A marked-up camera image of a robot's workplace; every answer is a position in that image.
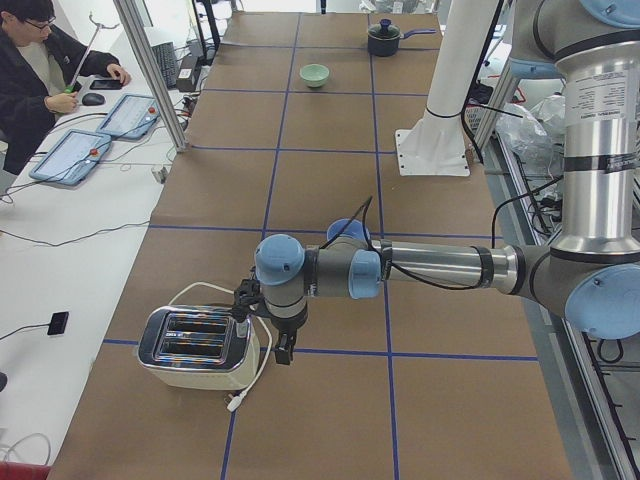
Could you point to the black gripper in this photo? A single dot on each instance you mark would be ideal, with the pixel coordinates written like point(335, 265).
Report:
point(288, 325)

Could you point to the green bowl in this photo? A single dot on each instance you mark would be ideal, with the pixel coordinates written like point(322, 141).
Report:
point(314, 75)

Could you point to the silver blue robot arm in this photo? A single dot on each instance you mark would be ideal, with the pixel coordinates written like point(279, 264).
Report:
point(589, 274)

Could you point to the cream chrome toaster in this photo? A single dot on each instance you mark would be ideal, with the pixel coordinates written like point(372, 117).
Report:
point(200, 347)

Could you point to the small black box device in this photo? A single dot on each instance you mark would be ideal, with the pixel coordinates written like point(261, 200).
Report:
point(58, 323)

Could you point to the blue teach pendant far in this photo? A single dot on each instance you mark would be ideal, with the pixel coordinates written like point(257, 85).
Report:
point(130, 118)

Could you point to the blue teach pendant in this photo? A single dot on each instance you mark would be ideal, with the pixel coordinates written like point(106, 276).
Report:
point(72, 158)
point(130, 118)

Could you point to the blue teach pendant near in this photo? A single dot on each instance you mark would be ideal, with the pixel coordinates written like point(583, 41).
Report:
point(72, 158)

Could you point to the black computer mouse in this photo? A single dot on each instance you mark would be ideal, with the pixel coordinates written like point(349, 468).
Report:
point(93, 99)

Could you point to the black keyboard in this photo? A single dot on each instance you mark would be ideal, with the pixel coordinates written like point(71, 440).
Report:
point(166, 60)

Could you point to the black smartphone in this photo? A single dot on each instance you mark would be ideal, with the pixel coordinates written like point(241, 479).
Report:
point(106, 85)

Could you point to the dark blue saucepan with lid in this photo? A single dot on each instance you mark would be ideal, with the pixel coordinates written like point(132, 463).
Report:
point(383, 38)

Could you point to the clear plastic bag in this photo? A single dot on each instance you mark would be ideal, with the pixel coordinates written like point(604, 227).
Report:
point(536, 136)

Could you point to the person in black jacket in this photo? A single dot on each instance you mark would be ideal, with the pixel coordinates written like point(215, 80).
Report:
point(38, 62)

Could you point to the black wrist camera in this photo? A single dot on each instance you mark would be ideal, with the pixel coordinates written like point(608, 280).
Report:
point(247, 294)

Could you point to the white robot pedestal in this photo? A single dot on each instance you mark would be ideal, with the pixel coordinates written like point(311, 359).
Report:
point(435, 145)

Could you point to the aluminium frame post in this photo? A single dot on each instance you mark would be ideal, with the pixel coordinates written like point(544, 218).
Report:
point(134, 28)

